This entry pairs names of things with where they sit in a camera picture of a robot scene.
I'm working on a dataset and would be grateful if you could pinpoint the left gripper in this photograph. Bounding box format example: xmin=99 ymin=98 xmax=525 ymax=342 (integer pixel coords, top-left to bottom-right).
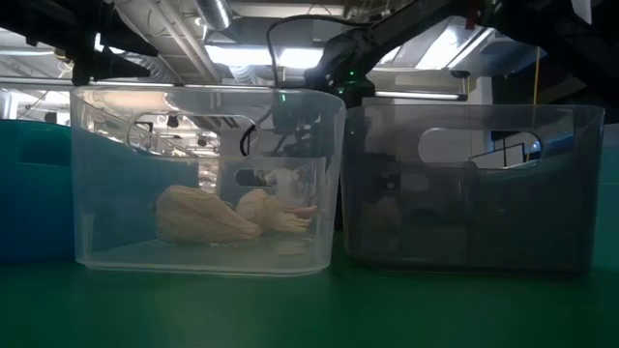
xmin=43 ymin=0 xmax=161 ymax=87

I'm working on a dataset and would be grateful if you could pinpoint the beige garlic bulb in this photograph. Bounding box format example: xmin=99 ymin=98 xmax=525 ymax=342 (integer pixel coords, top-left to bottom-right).
xmin=264 ymin=166 xmax=305 ymax=207
xmin=154 ymin=186 xmax=263 ymax=246
xmin=235 ymin=188 xmax=313 ymax=234

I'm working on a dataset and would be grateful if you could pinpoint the orange carrot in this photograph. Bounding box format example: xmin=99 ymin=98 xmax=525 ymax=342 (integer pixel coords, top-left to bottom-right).
xmin=288 ymin=205 xmax=319 ymax=219

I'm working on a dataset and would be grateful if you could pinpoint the bright ceiling light panel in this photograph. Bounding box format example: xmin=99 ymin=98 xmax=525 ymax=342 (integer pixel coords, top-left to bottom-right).
xmin=205 ymin=43 xmax=325 ymax=70

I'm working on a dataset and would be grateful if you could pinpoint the long strip light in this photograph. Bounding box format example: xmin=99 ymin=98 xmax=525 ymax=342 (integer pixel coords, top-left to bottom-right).
xmin=374 ymin=89 xmax=469 ymax=102

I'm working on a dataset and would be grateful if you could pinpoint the clear plastic basket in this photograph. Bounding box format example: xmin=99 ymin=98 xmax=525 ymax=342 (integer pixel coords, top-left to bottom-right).
xmin=70 ymin=86 xmax=347 ymax=277

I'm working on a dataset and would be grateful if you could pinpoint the blue plastic basket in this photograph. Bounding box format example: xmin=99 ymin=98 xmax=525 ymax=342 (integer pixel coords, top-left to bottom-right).
xmin=0 ymin=119 xmax=200 ymax=265

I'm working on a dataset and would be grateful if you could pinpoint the smoky grey plastic basket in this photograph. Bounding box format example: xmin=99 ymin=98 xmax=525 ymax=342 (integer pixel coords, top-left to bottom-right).
xmin=339 ymin=103 xmax=605 ymax=275

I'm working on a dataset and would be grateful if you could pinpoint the teal translucent plastic basket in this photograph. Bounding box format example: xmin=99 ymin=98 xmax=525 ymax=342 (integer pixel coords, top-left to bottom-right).
xmin=592 ymin=123 xmax=619 ymax=271

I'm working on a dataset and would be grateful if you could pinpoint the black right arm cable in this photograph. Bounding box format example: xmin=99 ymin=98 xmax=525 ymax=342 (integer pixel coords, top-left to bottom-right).
xmin=265 ymin=14 xmax=376 ymax=91

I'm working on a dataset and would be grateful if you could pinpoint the silver ventilation duct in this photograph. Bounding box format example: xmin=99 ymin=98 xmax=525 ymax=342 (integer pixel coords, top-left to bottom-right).
xmin=192 ymin=0 xmax=234 ymax=31

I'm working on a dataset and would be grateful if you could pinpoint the yellow hanging cable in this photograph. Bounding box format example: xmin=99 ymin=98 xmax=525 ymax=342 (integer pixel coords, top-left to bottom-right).
xmin=531 ymin=45 xmax=541 ymax=105

